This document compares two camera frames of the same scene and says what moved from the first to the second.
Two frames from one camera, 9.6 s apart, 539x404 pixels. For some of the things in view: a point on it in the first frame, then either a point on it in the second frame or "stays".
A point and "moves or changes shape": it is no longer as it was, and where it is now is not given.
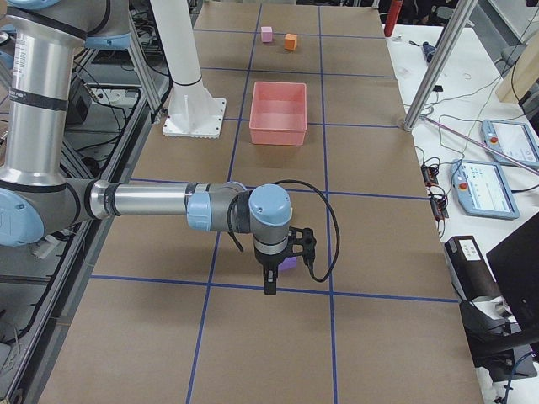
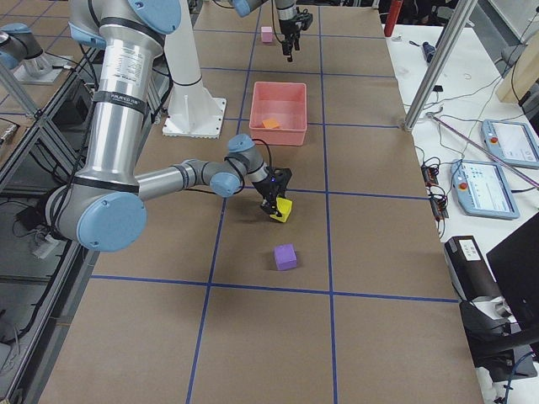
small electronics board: [437, 197] stays
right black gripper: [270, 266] to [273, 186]
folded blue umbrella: [429, 50] stays
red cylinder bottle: [394, 8] stays
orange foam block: [290, 41] moves or changes shape
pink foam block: [266, 34] stays
